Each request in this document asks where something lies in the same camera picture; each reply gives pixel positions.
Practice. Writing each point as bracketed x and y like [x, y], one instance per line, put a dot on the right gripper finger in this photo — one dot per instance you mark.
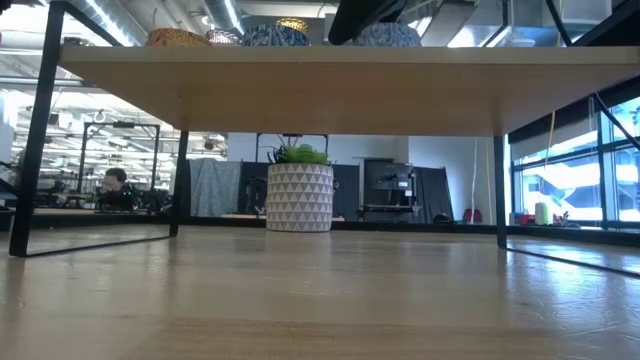
[360, 17]

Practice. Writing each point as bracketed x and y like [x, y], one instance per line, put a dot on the grey patterned candle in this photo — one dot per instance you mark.
[395, 36]

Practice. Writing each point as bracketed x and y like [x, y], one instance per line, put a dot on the amber glass candlestick holder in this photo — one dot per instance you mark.
[292, 24]

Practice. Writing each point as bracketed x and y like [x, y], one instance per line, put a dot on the white candle rack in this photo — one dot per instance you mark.
[275, 37]

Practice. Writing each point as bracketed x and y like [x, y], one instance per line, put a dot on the pink glass candlestick holder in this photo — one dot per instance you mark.
[222, 38]

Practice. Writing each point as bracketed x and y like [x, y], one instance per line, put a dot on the white candle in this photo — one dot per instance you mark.
[175, 38]

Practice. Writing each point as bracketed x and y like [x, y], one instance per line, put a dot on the black workstation with monitor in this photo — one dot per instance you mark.
[387, 180]

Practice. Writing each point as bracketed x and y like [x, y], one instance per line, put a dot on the black curtain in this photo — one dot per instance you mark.
[432, 195]

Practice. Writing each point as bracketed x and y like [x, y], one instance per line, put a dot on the succulent in white patterned pot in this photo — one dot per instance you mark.
[300, 200]

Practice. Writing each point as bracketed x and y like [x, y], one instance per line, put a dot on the grey hanging cloth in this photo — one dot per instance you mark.
[215, 187]

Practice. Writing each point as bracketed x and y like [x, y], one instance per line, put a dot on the red bag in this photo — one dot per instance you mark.
[471, 216]

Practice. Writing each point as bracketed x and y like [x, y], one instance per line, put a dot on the small red box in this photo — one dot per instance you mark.
[526, 220]

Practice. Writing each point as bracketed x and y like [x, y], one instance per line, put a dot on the yellow-green roll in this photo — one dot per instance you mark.
[542, 214]

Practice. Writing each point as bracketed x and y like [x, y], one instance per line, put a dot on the person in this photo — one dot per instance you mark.
[116, 176]

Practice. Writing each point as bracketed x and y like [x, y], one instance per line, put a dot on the black frame rig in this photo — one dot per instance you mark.
[120, 124]

